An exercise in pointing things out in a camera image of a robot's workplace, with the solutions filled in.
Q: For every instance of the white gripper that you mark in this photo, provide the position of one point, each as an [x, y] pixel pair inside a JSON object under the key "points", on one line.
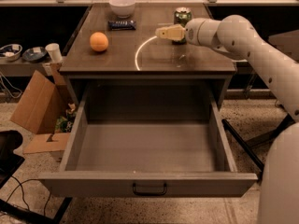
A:
{"points": [[193, 32]]}

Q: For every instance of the green soda can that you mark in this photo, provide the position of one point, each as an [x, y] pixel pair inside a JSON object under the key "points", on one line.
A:
{"points": [[182, 16]]}

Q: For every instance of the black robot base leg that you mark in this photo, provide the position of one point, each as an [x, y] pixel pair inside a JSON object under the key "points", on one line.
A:
{"points": [[250, 144]]}

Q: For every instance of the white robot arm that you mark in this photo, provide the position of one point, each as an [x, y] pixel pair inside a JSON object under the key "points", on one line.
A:
{"points": [[235, 37]]}

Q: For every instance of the grey drawer cabinet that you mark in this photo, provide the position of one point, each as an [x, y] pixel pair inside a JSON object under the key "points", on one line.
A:
{"points": [[139, 53]]}

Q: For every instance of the open grey top drawer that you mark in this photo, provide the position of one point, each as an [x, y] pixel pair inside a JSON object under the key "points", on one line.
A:
{"points": [[149, 134]]}

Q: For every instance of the orange fruit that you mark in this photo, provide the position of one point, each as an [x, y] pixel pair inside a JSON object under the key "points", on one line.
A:
{"points": [[98, 42]]}

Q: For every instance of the white paper cup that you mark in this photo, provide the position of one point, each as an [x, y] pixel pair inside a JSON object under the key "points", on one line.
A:
{"points": [[53, 50]]}

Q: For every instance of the blue patterned bowl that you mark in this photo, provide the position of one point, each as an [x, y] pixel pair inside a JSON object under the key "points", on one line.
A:
{"points": [[34, 55]]}

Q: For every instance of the green snack bags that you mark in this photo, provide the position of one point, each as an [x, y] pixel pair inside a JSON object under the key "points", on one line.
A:
{"points": [[65, 122]]}

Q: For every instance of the brown cardboard box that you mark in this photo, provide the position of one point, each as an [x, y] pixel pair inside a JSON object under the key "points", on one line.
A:
{"points": [[38, 110]]}

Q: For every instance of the blue white bowl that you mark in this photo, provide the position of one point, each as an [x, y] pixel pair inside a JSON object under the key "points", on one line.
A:
{"points": [[10, 52]]}

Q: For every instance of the black chair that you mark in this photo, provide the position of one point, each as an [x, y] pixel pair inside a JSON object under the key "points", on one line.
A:
{"points": [[9, 161]]}

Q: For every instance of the black drawer handle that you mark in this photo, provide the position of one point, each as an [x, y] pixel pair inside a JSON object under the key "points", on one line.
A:
{"points": [[149, 191]]}

